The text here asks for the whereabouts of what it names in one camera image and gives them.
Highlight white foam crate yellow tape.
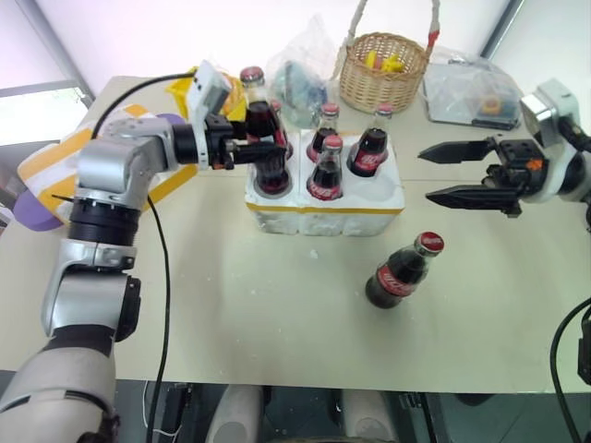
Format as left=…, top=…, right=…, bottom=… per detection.
left=243, top=127, right=406, bottom=238

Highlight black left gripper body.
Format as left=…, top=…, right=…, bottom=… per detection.
left=202, top=113, right=235, bottom=172

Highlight white rounded shell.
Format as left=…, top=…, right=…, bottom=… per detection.
left=204, top=384, right=268, bottom=443
left=340, top=389, right=399, bottom=443

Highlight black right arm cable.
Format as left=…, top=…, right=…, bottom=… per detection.
left=550, top=113, right=591, bottom=443

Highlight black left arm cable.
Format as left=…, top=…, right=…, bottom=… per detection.
left=90, top=67, right=200, bottom=443

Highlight clear plastic bag blue contents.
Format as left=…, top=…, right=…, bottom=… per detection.
left=266, top=15, right=342, bottom=131

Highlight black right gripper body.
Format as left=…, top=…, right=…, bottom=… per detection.
left=481, top=135, right=551, bottom=198

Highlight yellow plastic container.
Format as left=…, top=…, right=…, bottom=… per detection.
left=165, top=75, right=249, bottom=125

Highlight wicker basket rope handle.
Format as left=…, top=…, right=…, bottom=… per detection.
left=332, top=0, right=442, bottom=114

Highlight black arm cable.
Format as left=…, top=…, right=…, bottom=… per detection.
left=90, top=67, right=200, bottom=443
left=550, top=113, right=591, bottom=443

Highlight yellow toy pieces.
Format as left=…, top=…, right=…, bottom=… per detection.
left=363, top=50, right=404, bottom=75

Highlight thin white cable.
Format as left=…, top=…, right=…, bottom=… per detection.
left=140, top=381, right=182, bottom=438

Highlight clear plastic bag with items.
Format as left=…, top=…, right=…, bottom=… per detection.
left=421, top=44, right=526, bottom=131

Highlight white foam box yellow tape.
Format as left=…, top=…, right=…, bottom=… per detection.
left=17, top=103, right=199, bottom=227

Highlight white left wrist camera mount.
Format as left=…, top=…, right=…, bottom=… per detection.
left=186, top=59, right=233, bottom=173

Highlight glass cola bottle red cap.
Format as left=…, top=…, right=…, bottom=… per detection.
left=305, top=102, right=343, bottom=162
left=270, top=99, right=296, bottom=161
left=364, top=230, right=447, bottom=312
left=345, top=102, right=395, bottom=179
left=305, top=133, right=346, bottom=202
left=238, top=66, right=295, bottom=196

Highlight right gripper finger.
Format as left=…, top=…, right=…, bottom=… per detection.
left=424, top=183, right=526, bottom=219
left=416, top=138, right=501, bottom=164

